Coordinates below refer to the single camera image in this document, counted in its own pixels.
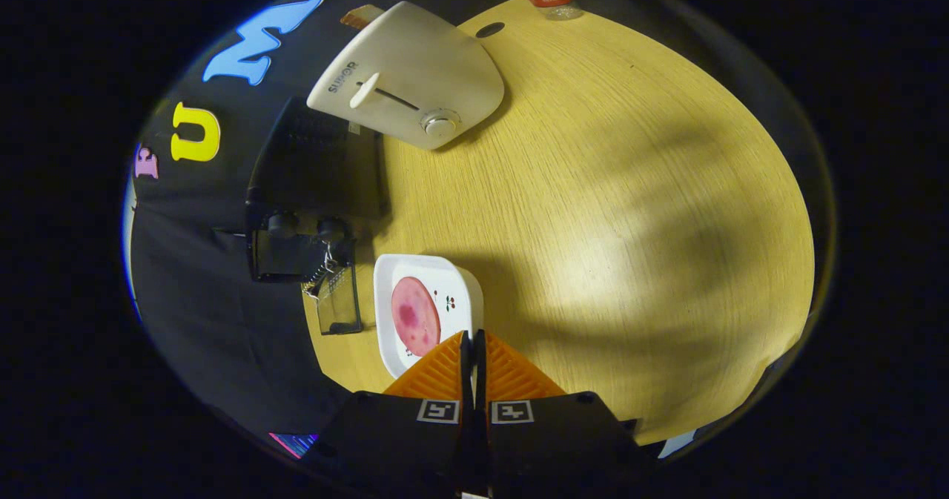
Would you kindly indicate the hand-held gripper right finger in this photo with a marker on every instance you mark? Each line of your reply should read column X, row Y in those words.
column 549, row 440

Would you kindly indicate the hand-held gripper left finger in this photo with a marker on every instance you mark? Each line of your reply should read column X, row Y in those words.
column 400, row 440

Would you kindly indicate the pink ham slice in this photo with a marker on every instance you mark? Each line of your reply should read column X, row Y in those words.
column 415, row 314

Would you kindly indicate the white square plate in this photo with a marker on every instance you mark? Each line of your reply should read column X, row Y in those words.
column 460, row 284

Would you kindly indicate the black toaster oven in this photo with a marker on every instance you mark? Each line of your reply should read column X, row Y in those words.
column 319, row 158

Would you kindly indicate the cream pop-up toaster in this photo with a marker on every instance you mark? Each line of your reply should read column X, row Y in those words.
column 415, row 61

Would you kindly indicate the black backdrop cloth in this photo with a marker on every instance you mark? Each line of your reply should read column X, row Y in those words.
column 207, row 299

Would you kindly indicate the brown bread slice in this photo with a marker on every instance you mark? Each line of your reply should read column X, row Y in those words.
column 359, row 15

